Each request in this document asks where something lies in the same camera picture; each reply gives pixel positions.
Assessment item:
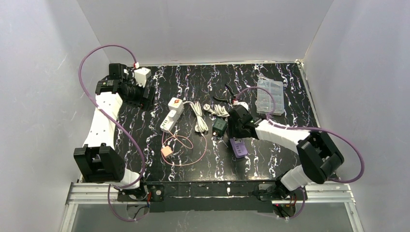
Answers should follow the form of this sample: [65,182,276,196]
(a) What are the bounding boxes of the black pliers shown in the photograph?
[212,84,237,104]

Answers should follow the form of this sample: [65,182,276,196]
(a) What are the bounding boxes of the green power adapter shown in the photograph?
[212,118,228,137]

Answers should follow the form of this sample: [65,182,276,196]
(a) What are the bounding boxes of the clear plastic parts box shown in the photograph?
[255,76,284,116]

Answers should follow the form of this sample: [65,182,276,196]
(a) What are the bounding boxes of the white coiled power cord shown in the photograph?
[183,101,208,134]

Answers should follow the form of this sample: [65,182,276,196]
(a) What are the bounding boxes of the white USB charger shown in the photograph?
[167,110,177,122]

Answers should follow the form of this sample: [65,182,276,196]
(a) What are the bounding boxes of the white plug with cord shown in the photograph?
[203,104,229,118]

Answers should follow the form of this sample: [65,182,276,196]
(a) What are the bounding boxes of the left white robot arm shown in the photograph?
[73,63,155,190]

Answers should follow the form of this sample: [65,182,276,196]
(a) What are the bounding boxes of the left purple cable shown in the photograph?
[78,44,151,222]

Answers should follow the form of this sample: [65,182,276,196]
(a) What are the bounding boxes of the white tiger power strip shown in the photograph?
[160,97,184,133]

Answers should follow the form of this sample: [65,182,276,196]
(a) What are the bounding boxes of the purple cable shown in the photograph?
[235,86,365,219]
[78,44,151,222]

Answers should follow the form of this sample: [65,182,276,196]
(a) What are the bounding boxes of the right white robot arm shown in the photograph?
[228,105,344,196]

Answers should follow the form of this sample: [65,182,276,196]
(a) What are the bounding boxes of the purple power strip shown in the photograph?
[229,138,248,159]

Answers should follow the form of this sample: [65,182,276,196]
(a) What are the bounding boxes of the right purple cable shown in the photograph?
[235,86,365,219]

